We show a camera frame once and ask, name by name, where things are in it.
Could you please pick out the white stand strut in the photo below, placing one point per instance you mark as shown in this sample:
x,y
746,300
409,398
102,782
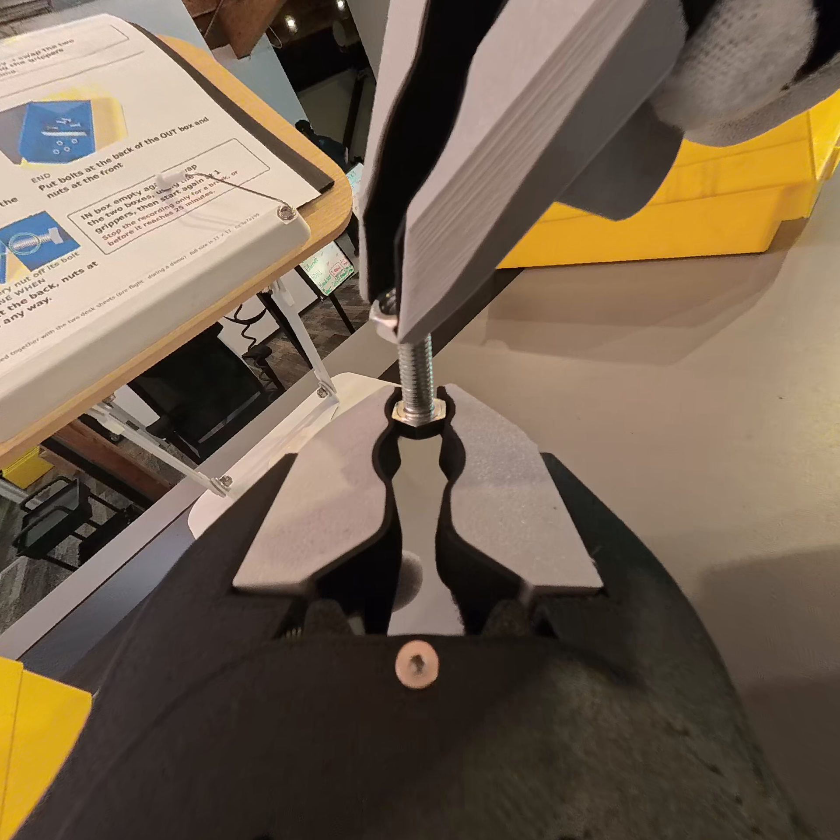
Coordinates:
x,y
164,453
308,348

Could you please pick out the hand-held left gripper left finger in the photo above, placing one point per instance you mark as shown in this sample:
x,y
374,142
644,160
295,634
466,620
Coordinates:
x,y
315,518

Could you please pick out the person's right hand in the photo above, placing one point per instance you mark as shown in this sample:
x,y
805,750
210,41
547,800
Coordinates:
x,y
741,72

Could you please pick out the silver hex bolt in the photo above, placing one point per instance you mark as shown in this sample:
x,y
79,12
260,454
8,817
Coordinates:
x,y
415,374

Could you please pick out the black backing sheet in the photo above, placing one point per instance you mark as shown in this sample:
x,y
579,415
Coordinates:
x,y
262,136

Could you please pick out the silver hex nut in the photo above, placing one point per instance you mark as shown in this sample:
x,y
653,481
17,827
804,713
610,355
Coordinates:
x,y
439,412

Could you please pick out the white stand ledge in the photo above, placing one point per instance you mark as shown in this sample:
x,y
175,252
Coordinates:
x,y
197,282

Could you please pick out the printed instruction sheet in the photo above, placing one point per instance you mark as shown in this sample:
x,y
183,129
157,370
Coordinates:
x,y
164,98

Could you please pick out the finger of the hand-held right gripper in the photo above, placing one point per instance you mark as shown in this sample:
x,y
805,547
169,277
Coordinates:
x,y
525,164
392,98

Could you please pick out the small whiteboard easel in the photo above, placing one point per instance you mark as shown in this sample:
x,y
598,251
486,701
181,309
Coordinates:
x,y
328,269

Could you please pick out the wooden document stand board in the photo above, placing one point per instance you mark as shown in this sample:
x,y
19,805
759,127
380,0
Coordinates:
x,y
325,220

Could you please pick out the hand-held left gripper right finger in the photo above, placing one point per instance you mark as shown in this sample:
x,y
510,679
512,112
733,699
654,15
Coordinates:
x,y
518,518

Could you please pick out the yellow plastic bin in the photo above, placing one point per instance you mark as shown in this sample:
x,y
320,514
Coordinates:
x,y
39,754
722,216

